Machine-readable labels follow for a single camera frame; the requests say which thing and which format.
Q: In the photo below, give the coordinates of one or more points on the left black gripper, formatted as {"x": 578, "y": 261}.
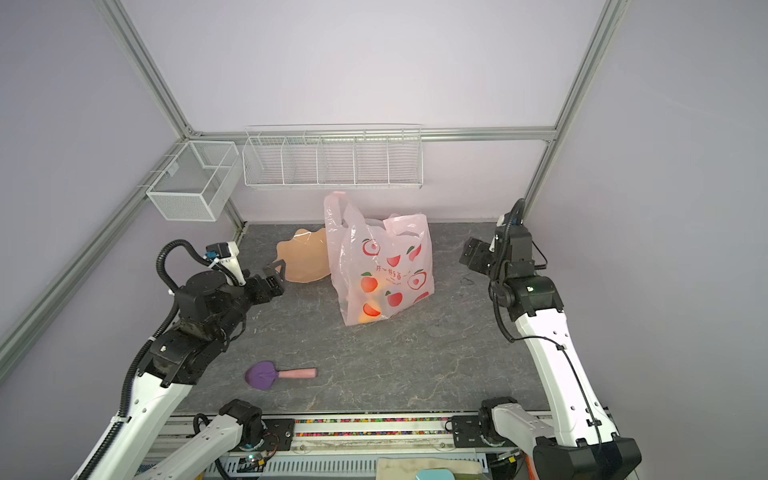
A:
{"x": 257, "y": 283}

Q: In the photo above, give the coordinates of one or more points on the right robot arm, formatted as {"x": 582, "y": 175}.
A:
{"x": 582, "y": 441}

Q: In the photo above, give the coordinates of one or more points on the white mesh box basket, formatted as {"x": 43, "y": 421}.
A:
{"x": 197, "y": 182}

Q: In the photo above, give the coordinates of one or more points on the teal container lid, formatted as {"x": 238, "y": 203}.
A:
{"x": 435, "y": 474}

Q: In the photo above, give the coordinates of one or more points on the pink fruit print plastic bag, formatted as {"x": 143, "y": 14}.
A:
{"x": 378, "y": 268}

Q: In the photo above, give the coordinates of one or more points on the purple spatula pink handle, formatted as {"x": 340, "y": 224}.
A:
{"x": 263, "y": 375}

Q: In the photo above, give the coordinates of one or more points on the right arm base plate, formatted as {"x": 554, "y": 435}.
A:
{"x": 466, "y": 430}

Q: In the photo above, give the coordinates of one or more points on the white wire wall basket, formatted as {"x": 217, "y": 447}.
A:
{"x": 333, "y": 156}

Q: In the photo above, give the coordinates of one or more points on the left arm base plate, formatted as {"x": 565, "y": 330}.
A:
{"x": 268, "y": 435}

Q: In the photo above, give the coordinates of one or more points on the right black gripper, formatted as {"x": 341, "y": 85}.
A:
{"x": 480, "y": 251}

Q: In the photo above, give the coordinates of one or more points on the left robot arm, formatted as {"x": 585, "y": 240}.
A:
{"x": 164, "y": 371}

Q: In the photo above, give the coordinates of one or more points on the aluminium mounting rail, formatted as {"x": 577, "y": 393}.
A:
{"x": 346, "y": 434}

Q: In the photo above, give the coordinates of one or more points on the beige folded cloth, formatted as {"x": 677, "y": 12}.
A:
{"x": 408, "y": 468}

